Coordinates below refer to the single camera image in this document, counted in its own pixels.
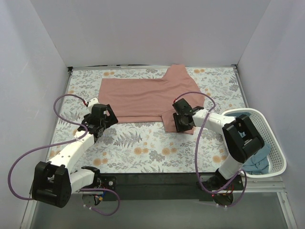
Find pink t shirt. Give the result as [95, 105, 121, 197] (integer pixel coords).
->
[98, 65, 205, 133]

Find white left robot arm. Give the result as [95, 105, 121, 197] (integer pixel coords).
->
[31, 101, 118, 208]

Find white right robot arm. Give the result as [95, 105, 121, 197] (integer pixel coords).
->
[173, 98, 264, 193]

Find floral patterned table mat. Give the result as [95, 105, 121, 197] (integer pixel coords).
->
[53, 67, 245, 173]

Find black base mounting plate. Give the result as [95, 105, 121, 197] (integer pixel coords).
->
[73, 173, 246, 203]

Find blue t shirt in basket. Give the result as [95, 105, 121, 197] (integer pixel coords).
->
[225, 112, 271, 175]

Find white plastic laundry basket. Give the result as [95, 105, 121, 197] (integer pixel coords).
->
[222, 108, 287, 178]

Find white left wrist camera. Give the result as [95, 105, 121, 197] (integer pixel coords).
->
[85, 98, 99, 113]

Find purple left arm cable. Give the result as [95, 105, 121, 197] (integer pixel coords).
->
[8, 94, 121, 217]

